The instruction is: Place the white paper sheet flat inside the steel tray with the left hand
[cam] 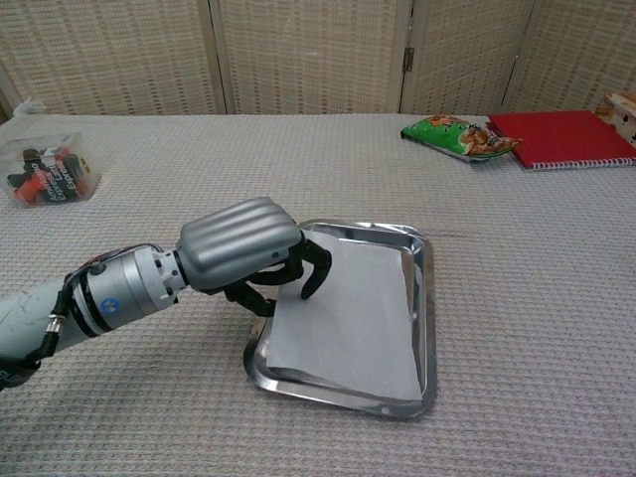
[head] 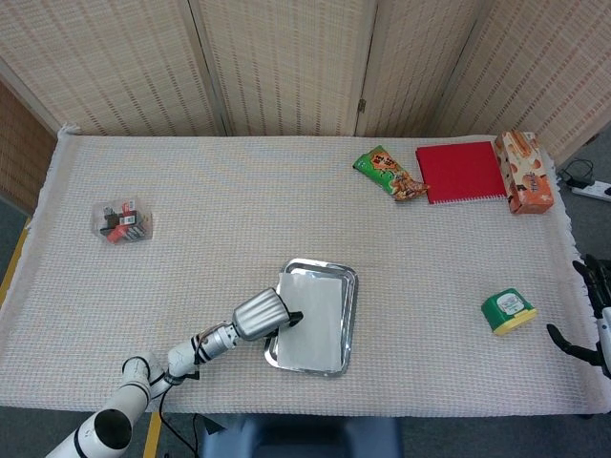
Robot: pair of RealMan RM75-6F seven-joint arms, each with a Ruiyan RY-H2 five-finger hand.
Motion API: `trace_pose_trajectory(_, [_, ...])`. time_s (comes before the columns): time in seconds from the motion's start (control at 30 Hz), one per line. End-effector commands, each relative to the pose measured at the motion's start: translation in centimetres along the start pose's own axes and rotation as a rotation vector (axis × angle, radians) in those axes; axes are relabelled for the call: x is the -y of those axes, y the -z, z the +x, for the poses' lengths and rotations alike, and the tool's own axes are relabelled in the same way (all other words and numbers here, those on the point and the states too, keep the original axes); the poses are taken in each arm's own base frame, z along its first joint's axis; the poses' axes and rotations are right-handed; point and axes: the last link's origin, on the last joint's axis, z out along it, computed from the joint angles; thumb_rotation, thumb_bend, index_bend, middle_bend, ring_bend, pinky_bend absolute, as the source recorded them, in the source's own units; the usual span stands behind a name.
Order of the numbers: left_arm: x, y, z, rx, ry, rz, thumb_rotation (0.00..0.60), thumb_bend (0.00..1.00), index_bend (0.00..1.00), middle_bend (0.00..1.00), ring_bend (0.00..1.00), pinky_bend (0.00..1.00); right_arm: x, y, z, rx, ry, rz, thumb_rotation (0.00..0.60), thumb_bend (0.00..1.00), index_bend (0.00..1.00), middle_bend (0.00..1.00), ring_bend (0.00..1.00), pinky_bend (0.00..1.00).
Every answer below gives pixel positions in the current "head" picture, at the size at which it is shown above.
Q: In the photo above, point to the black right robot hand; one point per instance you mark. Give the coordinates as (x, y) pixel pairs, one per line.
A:
(602, 334)

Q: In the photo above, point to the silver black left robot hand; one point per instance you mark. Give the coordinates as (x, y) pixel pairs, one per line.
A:
(260, 315)

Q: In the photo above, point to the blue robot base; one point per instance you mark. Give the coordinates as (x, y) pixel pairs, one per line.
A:
(305, 439)

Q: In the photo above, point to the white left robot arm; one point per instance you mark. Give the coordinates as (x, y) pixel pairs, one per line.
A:
(136, 381)

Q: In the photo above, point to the silver metal tray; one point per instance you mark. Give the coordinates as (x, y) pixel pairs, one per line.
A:
(351, 305)

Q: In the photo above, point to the green tin with yellow lid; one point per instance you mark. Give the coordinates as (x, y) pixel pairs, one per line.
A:
(506, 310)

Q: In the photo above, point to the white woven tablecloth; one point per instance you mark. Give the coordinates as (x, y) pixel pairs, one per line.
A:
(238, 200)

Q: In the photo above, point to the white power strip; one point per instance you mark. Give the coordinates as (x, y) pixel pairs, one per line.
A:
(594, 191)

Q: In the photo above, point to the orange printed carton box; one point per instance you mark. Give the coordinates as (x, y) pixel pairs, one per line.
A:
(525, 172)

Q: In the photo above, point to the green snack bag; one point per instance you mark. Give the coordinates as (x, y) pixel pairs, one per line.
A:
(382, 169)

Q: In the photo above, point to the red spiral notebook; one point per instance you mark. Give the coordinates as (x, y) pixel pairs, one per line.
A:
(460, 172)

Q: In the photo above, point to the brass screen hinge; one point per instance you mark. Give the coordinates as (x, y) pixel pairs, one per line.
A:
(361, 106)

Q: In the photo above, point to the beige woven screen panel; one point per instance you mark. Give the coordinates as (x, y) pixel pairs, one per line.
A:
(415, 62)
(286, 62)
(105, 62)
(544, 67)

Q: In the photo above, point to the brown woven screen panel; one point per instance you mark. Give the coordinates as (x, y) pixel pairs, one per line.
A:
(21, 148)

